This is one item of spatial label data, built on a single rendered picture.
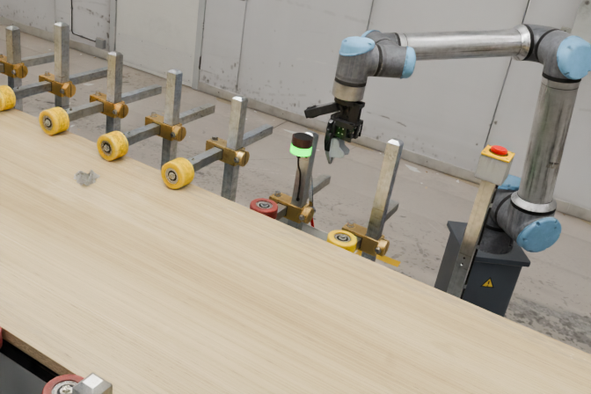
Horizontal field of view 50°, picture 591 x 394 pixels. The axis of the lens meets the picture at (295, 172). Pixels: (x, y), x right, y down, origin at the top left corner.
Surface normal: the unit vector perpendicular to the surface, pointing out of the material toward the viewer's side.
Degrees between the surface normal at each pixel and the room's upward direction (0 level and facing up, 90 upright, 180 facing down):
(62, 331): 0
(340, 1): 90
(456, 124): 90
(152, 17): 90
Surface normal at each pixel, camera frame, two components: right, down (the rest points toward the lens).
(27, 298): 0.15, -0.89
